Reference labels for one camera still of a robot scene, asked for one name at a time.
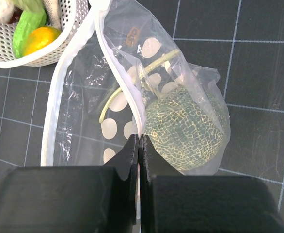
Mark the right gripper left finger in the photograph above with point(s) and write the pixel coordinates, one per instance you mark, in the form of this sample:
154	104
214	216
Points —
72	199

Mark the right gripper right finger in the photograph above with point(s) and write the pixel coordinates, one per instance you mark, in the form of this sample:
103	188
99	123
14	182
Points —
175	203

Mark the green netted melon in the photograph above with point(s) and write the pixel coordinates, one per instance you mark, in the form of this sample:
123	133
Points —
176	104

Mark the white dotted zip bag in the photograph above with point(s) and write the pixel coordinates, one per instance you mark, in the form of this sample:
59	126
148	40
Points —
85	77

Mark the white perforated plastic basket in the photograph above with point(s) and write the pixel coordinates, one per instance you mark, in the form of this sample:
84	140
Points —
72	13

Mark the white cauliflower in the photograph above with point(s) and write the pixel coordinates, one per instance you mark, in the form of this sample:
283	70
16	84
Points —
7	7

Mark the yellow orange mango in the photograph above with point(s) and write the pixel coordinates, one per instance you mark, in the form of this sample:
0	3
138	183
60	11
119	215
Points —
40	38

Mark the black grid mat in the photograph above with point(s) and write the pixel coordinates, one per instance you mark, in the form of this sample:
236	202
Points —
242	39

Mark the green cucumber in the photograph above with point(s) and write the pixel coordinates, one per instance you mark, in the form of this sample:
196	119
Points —
28	22

